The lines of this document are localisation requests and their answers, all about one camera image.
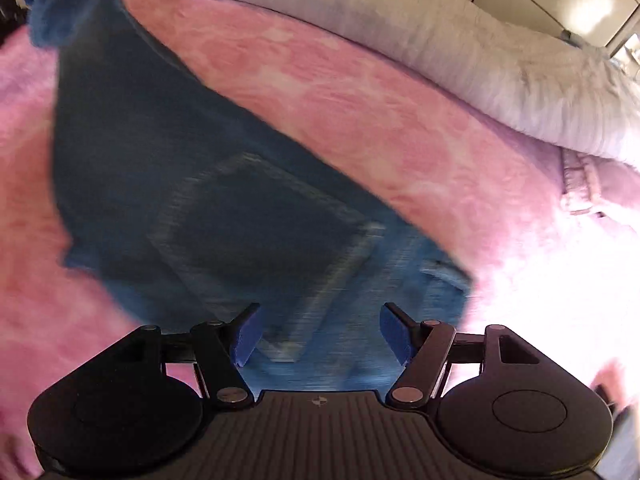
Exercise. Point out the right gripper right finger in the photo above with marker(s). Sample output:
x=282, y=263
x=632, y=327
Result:
x=421, y=348

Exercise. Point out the striped white duvet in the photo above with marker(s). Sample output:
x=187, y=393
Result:
x=531, y=82

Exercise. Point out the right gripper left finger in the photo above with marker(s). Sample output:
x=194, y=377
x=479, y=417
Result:
x=221, y=349

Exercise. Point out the blue denim jeans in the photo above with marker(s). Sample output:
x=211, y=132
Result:
x=189, y=208

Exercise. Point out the pink floral bed blanket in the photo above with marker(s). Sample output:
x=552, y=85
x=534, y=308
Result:
x=473, y=192

